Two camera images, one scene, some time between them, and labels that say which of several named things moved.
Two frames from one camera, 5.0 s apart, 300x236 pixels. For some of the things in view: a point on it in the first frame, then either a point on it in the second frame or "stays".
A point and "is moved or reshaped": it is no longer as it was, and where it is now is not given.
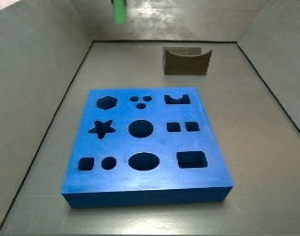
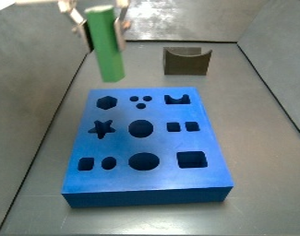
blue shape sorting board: x=144 y=150 stays
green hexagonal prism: x=120 y=10 is moved or reshaped
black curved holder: x=186 y=61 stays
